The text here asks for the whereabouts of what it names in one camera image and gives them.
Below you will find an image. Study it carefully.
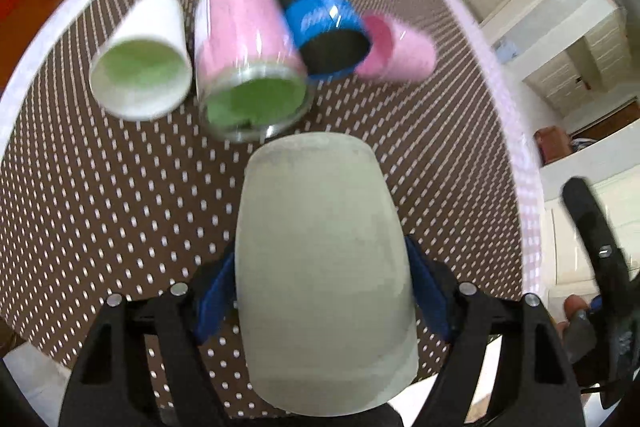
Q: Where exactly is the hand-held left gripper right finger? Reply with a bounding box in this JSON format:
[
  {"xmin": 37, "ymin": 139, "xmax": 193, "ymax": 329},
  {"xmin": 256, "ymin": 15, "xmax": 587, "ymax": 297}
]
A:
[{"xmin": 404, "ymin": 235, "xmax": 587, "ymax": 427}]

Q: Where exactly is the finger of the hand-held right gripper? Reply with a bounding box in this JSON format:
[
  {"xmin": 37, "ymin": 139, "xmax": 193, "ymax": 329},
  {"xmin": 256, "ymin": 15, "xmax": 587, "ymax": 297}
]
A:
[{"xmin": 561, "ymin": 177, "xmax": 632, "ymax": 308}]

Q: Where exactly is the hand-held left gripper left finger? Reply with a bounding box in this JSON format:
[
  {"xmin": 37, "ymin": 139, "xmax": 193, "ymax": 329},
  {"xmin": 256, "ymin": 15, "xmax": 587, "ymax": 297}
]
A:
[{"xmin": 58, "ymin": 253, "xmax": 237, "ymax": 427}]

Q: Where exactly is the pale grey cup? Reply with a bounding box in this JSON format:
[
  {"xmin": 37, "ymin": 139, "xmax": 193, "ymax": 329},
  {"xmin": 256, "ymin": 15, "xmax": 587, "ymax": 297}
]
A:
[{"xmin": 235, "ymin": 132, "xmax": 420, "ymax": 417}]

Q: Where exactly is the white cup with green inside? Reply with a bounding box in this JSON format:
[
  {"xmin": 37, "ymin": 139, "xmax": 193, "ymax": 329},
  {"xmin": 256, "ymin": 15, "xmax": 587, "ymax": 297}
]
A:
[{"xmin": 90, "ymin": 0, "xmax": 194, "ymax": 121}]

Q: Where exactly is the small pink cup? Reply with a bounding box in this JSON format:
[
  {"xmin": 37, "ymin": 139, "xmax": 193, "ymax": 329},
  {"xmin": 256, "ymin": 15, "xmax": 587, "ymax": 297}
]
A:
[{"xmin": 356, "ymin": 12, "xmax": 437, "ymax": 82}]

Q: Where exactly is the pink cup with metal rim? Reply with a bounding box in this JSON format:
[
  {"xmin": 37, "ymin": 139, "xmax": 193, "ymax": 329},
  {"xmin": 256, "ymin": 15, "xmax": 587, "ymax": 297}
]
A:
[{"xmin": 194, "ymin": 0, "xmax": 313, "ymax": 144}]

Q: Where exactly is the blue cup with black inside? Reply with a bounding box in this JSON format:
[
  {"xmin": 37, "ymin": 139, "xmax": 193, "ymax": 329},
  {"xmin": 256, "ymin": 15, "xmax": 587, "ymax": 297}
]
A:
[{"xmin": 284, "ymin": 0, "xmax": 373, "ymax": 81}]

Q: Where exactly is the person's right hand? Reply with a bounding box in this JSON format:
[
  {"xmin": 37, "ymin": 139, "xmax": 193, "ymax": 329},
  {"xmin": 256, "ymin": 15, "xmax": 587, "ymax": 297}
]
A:
[{"xmin": 554, "ymin": 295, "xmax": 591, "ymax": 338}]

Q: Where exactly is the low white cabinet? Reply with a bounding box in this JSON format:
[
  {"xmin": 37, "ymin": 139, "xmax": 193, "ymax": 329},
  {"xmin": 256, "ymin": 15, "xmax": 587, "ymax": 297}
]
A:
[{"xmin": 540, "ymin": 142, "xmax": 640, "ymax": 298}]

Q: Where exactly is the brown stool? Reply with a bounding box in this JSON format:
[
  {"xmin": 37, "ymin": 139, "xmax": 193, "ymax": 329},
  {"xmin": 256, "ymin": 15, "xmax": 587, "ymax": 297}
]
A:
[{"xmin": 533, "ymin": 126, "xmax": 573, "ymax": 166}]

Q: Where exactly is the brown dotted tablecloth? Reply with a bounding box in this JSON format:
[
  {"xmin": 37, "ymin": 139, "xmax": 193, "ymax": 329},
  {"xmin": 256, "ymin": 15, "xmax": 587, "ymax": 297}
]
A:
[{"xmin": 0, "ymin": 0, "xmax": 543, "ymax": 418}]

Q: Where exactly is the white cabinet with drawers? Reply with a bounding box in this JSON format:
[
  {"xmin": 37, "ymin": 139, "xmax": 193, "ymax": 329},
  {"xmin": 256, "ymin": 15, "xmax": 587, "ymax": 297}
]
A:
[{"xmin": 457, "ymin": 0, "xmax": 640, "ymax": 132}]

